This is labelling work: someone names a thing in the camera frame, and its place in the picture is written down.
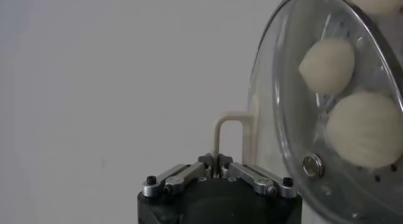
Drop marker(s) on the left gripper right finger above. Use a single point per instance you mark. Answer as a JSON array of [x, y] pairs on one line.
[[252, 176]]

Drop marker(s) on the white steamed baozi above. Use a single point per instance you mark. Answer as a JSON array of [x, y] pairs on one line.
[[327, 66], [365, 129]]

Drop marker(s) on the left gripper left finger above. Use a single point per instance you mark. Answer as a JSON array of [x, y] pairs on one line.
[[185, 176]]

